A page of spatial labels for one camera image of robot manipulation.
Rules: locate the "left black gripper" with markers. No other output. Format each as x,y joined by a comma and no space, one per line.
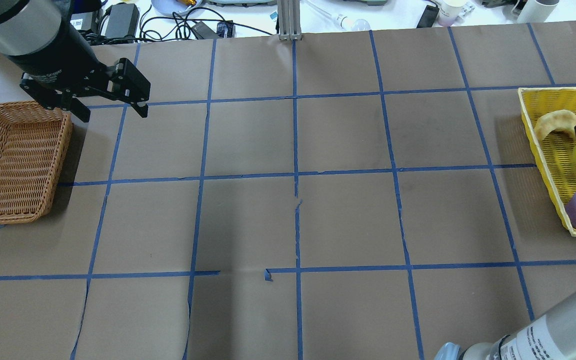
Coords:
63,61

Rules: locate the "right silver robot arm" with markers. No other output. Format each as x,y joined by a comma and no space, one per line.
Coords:
552,336

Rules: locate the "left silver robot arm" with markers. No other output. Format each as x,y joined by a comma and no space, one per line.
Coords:
29,25

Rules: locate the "yellow plastic basket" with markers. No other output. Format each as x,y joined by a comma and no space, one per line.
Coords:
555,153

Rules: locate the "black power brick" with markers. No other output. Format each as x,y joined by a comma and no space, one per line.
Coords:
121,21

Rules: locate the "brown wicker basket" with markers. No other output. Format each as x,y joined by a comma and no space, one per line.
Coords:
33,148

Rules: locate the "blue plate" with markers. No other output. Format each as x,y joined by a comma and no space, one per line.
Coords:
168,7

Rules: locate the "white paper cup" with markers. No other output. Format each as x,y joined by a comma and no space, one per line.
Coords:
449,11

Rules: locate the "white light bulb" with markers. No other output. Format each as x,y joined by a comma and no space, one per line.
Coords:
351,24

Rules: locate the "aluminium frame post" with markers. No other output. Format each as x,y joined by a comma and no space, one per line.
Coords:
289,20

